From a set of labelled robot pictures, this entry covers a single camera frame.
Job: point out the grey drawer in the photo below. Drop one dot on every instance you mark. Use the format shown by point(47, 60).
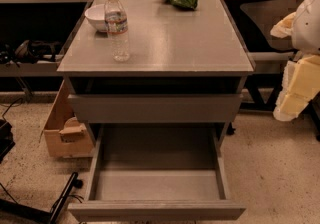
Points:
point(156, 108)
point(156, 173)

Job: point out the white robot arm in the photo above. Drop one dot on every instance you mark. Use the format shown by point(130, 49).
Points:
point(301, 77)

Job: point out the grey drawer cabinet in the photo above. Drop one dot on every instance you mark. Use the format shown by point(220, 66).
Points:
point(172, 52)

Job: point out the grey top drawer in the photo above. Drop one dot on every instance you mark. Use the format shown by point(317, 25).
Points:
point(156, 108)

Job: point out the clear plastic water bottle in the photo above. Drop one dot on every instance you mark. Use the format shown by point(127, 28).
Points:
point(116, 23)

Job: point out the cardboard box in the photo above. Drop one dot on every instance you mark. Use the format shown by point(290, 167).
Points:
point(64, 135)

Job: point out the white bowl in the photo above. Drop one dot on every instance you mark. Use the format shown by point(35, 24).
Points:
point(95, 17)

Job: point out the black chair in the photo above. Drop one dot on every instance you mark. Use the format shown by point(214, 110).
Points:
point(264, 15)

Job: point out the black headset on shelf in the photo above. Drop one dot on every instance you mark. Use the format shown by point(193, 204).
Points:
point(30, 51)

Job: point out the black box at left edge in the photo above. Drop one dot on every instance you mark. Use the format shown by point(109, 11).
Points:
point(6, 138)

